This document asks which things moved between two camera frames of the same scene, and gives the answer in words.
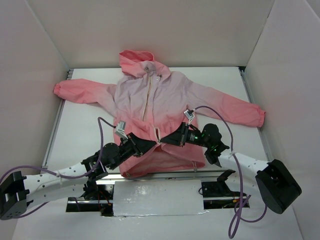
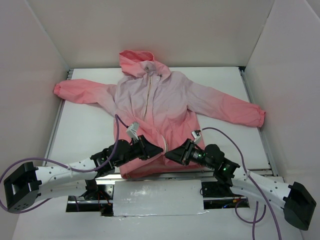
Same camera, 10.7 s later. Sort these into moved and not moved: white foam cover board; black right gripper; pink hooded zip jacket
Moved: black right gripper
Not moved: pink hooded zip jacket; white foam cover board
